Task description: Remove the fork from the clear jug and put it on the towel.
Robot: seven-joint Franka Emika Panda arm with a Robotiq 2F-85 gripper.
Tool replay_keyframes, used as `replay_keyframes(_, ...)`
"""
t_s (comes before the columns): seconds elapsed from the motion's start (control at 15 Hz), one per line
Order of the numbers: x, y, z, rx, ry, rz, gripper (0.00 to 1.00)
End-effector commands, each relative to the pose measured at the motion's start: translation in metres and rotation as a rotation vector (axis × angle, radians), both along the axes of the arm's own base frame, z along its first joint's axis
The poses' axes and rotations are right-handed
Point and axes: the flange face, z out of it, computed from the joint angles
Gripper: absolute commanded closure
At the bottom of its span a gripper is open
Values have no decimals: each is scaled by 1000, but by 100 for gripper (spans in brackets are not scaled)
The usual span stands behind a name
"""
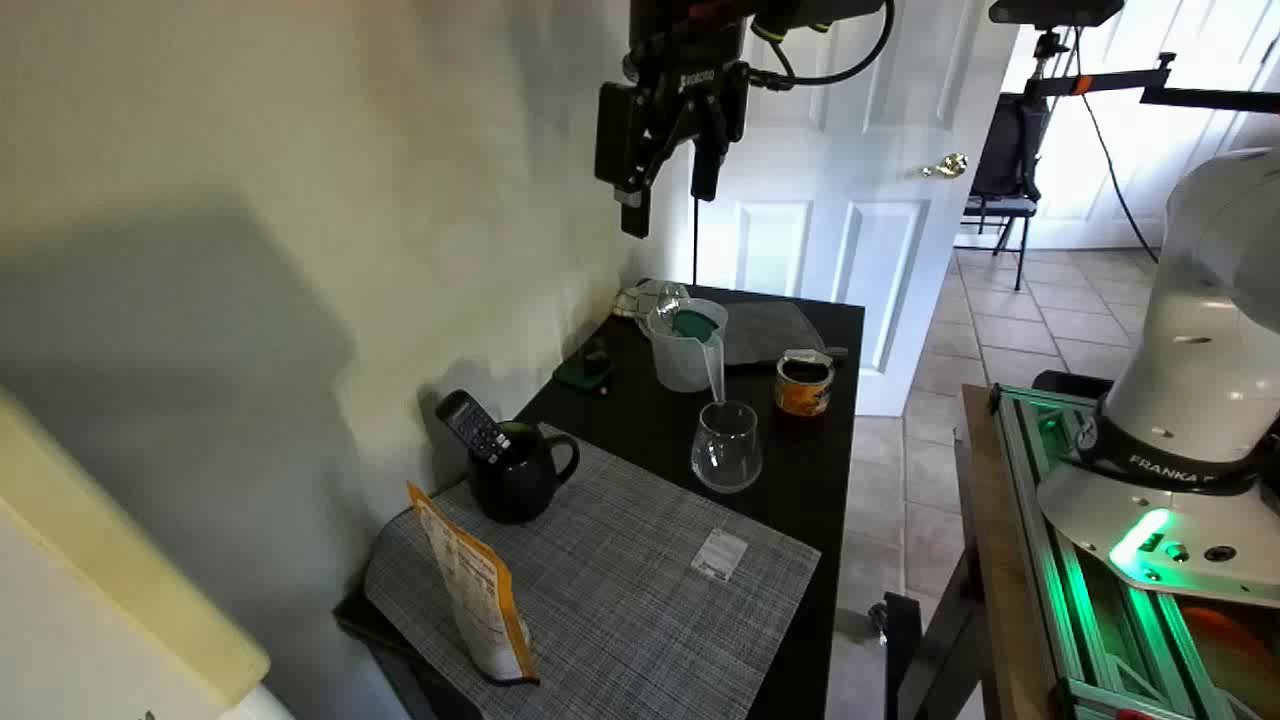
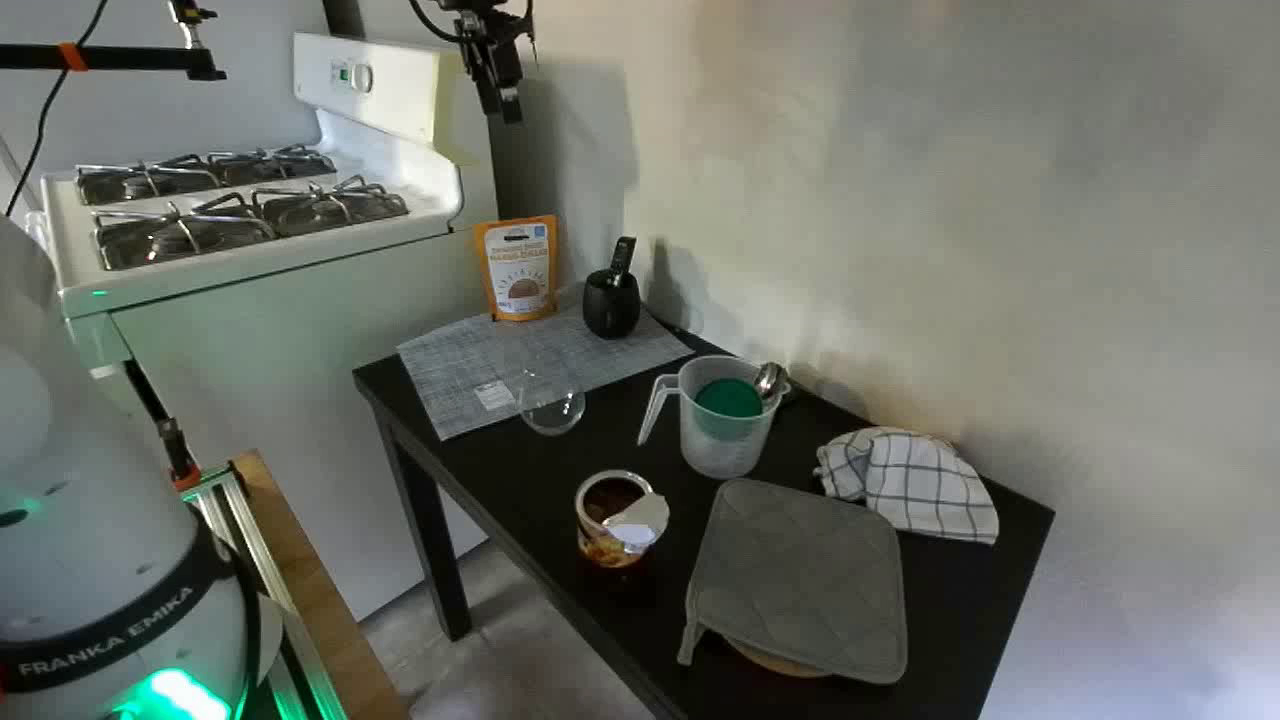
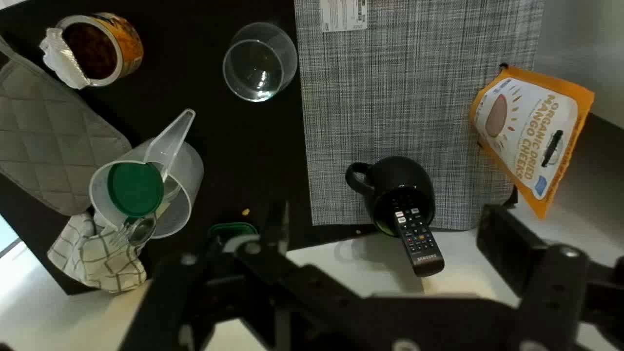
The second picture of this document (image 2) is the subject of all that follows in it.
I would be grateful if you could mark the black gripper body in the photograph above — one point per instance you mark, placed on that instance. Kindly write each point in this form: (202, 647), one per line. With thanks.
(486, 34)

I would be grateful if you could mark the clear plastic jug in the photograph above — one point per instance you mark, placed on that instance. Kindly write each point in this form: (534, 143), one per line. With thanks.
(721, 446)

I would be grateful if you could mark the white checked towel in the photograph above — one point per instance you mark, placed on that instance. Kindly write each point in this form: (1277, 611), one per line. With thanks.
(922, 484)

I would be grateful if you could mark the black pole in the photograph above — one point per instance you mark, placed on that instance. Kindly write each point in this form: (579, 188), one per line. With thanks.
(346, 16)

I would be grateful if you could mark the orange food pouch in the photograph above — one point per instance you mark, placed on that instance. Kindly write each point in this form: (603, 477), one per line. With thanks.
(518, 265)

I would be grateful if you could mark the black pestle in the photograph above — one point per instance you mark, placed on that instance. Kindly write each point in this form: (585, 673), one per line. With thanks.
(621, 254)

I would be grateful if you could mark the black stove burner grate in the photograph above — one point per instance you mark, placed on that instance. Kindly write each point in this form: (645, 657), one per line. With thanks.
(275, 166)
(333, 207)
(142, 180)
(173, 238)

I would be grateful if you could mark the black mortar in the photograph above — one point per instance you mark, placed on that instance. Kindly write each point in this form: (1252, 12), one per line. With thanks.
(613, 311)

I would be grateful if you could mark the grey checked placemat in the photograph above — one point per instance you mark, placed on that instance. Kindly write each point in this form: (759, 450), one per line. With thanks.
(534, 363)

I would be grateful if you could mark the small clear glass bowl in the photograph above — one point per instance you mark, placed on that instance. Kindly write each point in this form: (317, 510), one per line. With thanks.
(550, 408)

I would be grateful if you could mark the white stove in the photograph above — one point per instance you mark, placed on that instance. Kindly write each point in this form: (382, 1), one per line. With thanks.
(281, 335)

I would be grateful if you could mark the black bar with orange tape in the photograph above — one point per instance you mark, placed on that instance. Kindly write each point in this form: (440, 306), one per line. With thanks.
(121, 59)

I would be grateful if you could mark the green round object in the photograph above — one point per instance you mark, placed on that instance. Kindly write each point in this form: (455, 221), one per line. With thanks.
(728, 397)

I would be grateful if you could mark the black table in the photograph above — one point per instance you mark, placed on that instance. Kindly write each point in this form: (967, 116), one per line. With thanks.
(522, 480)

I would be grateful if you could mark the black rod with orange band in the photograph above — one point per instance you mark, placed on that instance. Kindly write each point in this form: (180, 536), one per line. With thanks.
(163, 422)

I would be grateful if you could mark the wooden board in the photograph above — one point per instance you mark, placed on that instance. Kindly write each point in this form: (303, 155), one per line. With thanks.
(314, 603)

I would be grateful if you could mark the grey pot holder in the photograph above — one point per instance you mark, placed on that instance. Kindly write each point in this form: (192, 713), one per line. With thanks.
(802, 581)

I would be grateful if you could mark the wooden trivet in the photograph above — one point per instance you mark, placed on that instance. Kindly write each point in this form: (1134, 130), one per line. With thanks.
(775, 661)

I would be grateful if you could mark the metal frame rail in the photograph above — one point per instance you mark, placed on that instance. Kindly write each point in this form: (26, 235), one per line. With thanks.
(262, 585)

